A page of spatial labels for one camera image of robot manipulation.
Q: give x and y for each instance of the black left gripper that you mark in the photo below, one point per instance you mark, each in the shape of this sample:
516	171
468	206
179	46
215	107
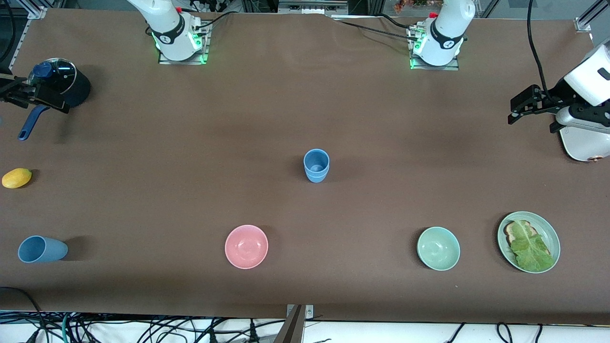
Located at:
556	95

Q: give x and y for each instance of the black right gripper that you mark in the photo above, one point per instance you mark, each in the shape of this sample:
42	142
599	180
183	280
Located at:
13	93

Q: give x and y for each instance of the blue plastic cup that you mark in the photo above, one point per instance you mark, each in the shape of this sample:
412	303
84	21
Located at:
316	178
42	249
316	159

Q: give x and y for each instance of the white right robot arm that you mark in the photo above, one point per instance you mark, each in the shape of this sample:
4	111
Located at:
164	28

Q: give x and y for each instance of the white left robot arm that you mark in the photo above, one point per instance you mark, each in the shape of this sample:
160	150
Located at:
588	81

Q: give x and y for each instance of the glass lid blue knob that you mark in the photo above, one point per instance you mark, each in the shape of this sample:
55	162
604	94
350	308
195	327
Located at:
59	71

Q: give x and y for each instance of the dark blue saucepan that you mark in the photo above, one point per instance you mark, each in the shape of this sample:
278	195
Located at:
80	85

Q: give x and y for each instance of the white toaster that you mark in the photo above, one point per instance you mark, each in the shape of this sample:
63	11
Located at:
584	145

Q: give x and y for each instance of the yellow lemon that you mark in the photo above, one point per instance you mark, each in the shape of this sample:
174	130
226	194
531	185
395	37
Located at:
16	178

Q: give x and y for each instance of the toast slice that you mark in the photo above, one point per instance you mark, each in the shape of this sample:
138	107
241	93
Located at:
512	232

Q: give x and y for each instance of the green lettuce leaf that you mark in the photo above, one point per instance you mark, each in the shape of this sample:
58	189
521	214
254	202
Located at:
531	252

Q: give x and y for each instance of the pale green plate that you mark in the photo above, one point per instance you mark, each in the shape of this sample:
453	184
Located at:
505	251

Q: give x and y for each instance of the colourful toy food pile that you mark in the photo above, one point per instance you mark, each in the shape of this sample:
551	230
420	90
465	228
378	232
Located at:
405	5

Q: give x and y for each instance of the pale green bowl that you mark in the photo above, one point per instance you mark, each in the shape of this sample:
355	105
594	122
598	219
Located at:
438	248

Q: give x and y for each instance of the grey power strip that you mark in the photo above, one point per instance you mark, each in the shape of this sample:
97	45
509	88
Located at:
310	6

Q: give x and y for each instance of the pink bowl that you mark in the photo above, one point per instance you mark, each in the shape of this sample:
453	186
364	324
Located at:
246	247

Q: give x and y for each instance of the dark slanted pole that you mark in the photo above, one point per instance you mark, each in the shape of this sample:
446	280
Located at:
291	331

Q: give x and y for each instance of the aluminium frame profile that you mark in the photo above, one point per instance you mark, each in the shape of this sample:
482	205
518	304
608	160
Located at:
40	12
584	24

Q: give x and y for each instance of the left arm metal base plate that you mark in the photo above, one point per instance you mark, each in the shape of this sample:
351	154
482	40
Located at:
429	67

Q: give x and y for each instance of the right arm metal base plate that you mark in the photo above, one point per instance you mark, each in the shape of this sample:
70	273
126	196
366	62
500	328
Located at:
206	45

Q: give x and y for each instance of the small metal bracket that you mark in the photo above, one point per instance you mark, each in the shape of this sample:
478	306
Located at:
310	312

